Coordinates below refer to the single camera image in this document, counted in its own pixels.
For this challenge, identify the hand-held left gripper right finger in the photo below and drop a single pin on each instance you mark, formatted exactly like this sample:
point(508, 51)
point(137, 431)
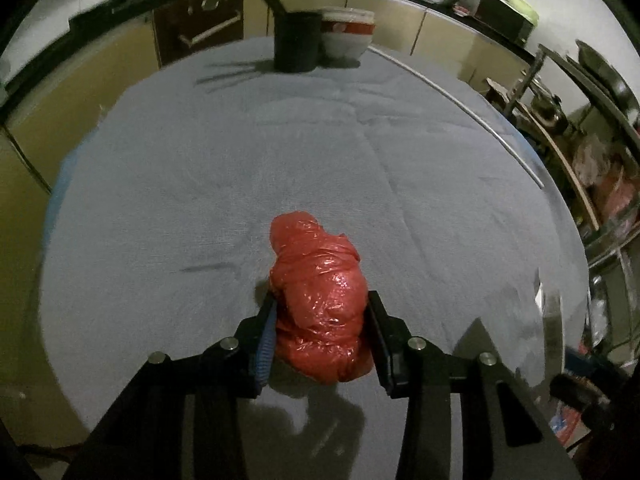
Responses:
point(382, 340)

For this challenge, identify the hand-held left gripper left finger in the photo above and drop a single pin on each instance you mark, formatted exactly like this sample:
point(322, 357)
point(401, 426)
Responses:
point(265, 350)

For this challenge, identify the red plastic bag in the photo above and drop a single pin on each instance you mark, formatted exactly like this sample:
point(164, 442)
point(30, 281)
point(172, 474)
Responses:
point(315, 285)

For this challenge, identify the metal kitchen rack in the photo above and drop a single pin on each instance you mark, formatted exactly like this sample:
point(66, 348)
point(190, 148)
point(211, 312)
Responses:
point(607, 240)

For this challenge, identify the pink plastic bag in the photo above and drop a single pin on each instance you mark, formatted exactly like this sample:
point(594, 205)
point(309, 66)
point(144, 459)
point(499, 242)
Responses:
point(617, 195)

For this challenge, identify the white plastic bag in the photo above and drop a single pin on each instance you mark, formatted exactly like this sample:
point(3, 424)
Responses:
point(592, 160)

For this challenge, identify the long white rod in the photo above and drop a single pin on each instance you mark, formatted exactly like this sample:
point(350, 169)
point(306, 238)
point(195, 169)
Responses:
point(450, 97)

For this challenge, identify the blue under cloth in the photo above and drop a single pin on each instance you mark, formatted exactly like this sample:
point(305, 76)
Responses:
point(62, 180)

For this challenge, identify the stainless steel pot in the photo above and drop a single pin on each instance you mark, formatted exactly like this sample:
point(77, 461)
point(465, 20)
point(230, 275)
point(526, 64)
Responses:
point(547, 110)

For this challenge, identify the large white bowl red pattern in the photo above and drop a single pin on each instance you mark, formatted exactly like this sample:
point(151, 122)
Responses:
point(347, 46)

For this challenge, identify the dark chopstick holder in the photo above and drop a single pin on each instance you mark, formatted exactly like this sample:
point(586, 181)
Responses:
point(297, 42)

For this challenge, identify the yellow kitchen base cabinets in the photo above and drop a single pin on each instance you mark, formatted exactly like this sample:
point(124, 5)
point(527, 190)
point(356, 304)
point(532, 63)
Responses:
point(75, 85)

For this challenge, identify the metal basin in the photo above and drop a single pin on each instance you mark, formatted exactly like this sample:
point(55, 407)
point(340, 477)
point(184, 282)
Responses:
point(610, 80)

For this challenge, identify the microwave oven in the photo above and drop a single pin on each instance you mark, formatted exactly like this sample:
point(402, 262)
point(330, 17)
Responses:
point(500, 15)

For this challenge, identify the green bundle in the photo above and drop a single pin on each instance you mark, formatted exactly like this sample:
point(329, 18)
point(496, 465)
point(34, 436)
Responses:
point(527, 10)

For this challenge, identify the gas stove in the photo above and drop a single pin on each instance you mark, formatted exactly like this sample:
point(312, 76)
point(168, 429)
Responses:
point(100, 7)

